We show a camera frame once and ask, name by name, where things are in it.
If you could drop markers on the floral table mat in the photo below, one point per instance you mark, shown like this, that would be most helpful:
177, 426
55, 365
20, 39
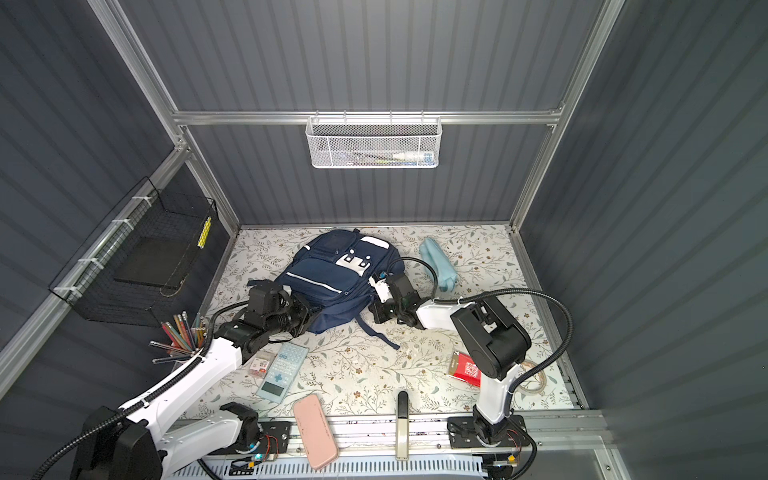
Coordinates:
351, 372

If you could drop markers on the coloured pencils cup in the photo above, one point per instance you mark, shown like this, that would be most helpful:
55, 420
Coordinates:
186, 336

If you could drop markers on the red card box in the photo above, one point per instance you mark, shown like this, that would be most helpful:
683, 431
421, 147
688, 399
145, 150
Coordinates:
463, 368

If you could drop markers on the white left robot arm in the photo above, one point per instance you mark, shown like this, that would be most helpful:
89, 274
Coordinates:
139, 440

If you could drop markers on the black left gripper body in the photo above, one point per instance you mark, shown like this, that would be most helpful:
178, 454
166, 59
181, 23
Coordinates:
292, 317

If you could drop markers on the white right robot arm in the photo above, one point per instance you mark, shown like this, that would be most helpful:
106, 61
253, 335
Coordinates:
493, 338

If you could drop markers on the light blue calculator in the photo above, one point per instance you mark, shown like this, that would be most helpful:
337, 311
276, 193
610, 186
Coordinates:
282, 372

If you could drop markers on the roll of clear tape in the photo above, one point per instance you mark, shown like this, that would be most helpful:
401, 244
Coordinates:
534, 385

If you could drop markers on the black handled metal tool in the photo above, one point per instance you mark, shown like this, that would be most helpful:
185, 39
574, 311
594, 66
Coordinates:
402, 426

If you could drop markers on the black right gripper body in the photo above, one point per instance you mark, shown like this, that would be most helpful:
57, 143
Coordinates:
389, 310

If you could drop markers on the black wire wall basket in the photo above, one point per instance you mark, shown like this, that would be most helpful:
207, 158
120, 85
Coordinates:
145, 268

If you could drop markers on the white wire mesh basket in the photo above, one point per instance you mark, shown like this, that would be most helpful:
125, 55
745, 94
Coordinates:
374, 142

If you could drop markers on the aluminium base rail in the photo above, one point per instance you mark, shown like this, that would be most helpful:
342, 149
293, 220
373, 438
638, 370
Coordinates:
369, 435

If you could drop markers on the light blue pencil pouch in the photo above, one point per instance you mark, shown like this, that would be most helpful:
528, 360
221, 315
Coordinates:
447, 276

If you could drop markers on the navy blue student backpack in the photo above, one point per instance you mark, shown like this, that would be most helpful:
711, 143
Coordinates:
336, 272

